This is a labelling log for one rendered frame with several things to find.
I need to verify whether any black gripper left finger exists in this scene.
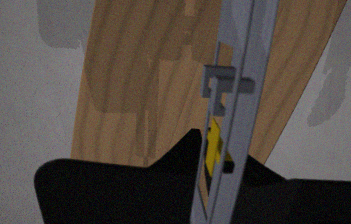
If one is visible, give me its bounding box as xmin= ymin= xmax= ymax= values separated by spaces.
xmin=34 ymin=128 xmax=202 ymax=224

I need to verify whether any brown wooden board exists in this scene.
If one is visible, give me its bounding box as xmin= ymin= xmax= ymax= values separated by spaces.
xmin=70 ymin=0 xmax=347 ymax=167

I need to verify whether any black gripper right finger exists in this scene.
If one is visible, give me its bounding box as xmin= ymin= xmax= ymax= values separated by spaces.
xmin=230 ymin=155 xmax=351 ymax=224

